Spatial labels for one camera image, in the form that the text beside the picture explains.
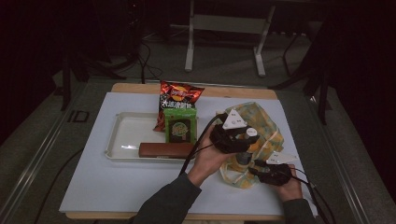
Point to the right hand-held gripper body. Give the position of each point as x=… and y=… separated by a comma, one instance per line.
x=277, y=174

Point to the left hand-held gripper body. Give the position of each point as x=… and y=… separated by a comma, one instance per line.
x=227, y=140

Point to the bottle with white cap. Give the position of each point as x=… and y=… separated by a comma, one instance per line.
x=251, y=132

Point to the orange-print fabric bag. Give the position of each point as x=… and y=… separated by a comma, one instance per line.
x=267, y=124

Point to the green snack packet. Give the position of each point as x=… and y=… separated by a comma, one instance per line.
x=180, y=127

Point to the brown rectangular box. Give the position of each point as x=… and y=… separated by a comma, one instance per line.
x=165, y=150

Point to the red chip bag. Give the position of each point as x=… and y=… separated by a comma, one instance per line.
x=179, y=93

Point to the white plastic tray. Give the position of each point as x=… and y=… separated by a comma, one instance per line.
x=130, y=133

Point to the person's right hand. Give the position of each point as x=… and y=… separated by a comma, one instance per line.
x=291, y=189

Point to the person's left hand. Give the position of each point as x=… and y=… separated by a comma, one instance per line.
x=205, y=165

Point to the black stand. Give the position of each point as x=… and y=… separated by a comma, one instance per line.
x=323, y=93
x=67, y=81

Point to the white table mat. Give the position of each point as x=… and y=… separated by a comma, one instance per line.
x=109, y=186

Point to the metal floor rail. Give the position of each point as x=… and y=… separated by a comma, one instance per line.
x=342, y=174
x=37, y=161

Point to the white metal stand frame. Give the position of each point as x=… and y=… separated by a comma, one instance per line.
x=229, y=23

